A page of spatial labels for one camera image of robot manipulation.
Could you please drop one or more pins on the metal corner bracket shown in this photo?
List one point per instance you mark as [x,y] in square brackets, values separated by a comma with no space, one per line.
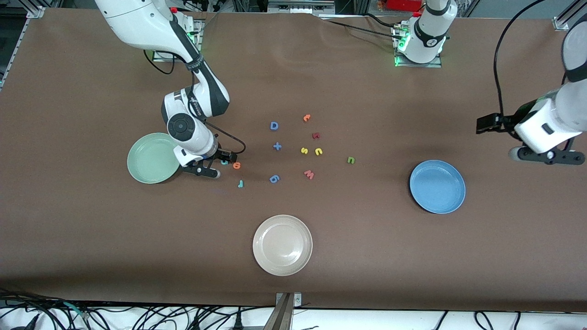
[36,12]

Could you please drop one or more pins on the blue number six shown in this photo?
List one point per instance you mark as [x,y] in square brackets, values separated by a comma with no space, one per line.
[272,179]

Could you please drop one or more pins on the brown table cover sheet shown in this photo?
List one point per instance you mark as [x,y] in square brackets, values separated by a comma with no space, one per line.
[367,256]

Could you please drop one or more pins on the mint green plate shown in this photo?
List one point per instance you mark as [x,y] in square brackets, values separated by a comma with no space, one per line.
[149,160]

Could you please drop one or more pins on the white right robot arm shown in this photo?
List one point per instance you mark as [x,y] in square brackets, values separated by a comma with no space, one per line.
[137,23]

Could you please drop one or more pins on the aluminium table side rail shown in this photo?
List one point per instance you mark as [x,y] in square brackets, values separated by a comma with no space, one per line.
[13,50]

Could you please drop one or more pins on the pink letter w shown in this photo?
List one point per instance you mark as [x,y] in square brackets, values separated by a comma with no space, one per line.
[309,174]

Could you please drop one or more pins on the beige plate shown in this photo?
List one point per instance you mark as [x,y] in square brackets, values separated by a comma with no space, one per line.
[282,245]

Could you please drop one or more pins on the metal table edge bracket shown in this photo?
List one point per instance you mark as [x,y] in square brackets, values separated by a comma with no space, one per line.
[284,311]

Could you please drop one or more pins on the red box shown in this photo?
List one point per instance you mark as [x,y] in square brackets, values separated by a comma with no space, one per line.
[403,4]

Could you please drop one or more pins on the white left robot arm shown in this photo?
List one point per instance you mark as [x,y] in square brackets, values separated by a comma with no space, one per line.
[573,101]

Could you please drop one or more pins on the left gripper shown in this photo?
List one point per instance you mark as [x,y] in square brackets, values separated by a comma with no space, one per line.
[503,123]

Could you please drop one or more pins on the blue plate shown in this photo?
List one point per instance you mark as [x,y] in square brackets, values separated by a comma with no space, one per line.
[437,186]

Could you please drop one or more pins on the aluminium corner profile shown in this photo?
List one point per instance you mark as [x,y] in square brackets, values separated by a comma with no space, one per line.
[558,22]

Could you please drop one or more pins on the aluminium frame profile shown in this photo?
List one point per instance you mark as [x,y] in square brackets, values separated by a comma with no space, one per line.
[298,7]

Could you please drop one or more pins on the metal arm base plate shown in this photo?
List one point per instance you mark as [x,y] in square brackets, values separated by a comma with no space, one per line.
[202,41]
[435,64]

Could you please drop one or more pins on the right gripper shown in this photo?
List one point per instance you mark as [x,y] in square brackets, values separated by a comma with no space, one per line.
[222,155]

